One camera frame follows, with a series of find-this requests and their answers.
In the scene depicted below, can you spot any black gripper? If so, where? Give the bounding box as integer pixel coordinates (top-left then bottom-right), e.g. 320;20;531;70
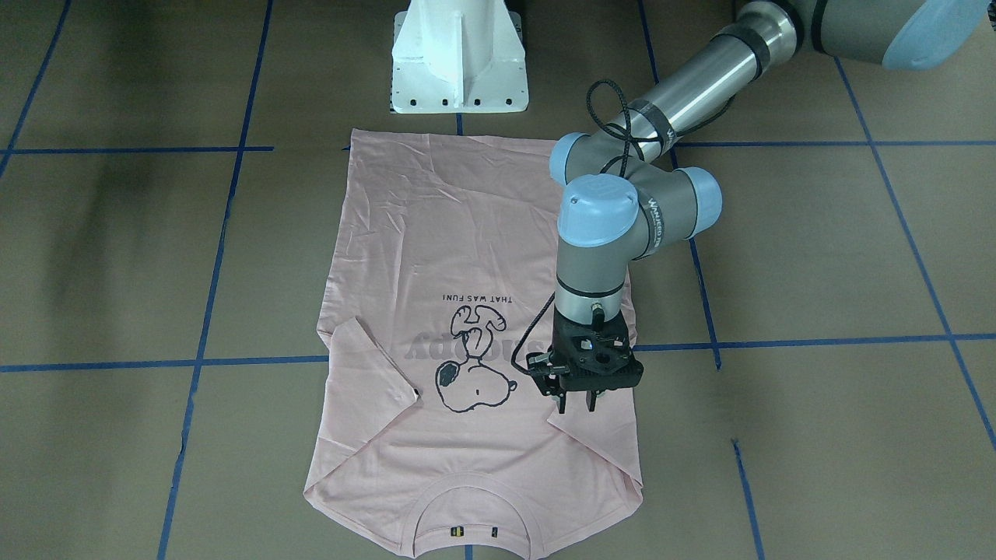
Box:
526;310;644;415

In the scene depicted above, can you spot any pink Snoopy t-shirt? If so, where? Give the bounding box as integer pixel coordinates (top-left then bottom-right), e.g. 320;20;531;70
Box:
303;130;643;559

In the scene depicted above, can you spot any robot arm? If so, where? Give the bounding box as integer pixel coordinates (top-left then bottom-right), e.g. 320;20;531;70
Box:
520;1;987;414

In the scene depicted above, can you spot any brown paper table mat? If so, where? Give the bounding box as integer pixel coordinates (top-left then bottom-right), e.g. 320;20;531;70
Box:
1;1;995;559

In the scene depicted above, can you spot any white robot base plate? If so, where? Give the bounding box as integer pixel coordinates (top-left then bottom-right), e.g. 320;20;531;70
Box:
389;1;530;114

